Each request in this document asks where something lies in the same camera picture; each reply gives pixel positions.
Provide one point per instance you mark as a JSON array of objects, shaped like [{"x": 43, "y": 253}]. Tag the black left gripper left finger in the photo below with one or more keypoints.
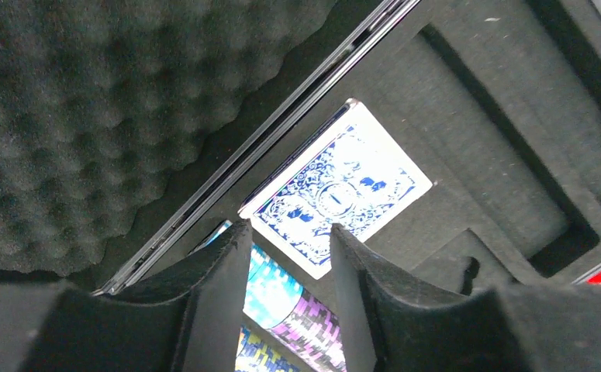
[{"x": 185, "y": 318}]

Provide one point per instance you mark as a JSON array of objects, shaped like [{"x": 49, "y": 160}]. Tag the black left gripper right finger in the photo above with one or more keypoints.
[{"x": 391, "y": 320}]

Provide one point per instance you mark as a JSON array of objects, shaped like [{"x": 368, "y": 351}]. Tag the teal poker chip stack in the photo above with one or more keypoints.
[{"x": 271, "y": 292}]

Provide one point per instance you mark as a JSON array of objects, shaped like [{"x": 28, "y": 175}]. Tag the purple poker chip stack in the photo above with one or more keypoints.
[{"x": 312, "y": 332}]

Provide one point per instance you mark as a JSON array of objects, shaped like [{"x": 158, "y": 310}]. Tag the blue playing card deck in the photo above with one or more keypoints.
[{"x": 349, "y": 172}]

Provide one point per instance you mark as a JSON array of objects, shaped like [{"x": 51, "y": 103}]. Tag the orange blue poker chip stack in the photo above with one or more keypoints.
[{"x": 254, "y": 354}]

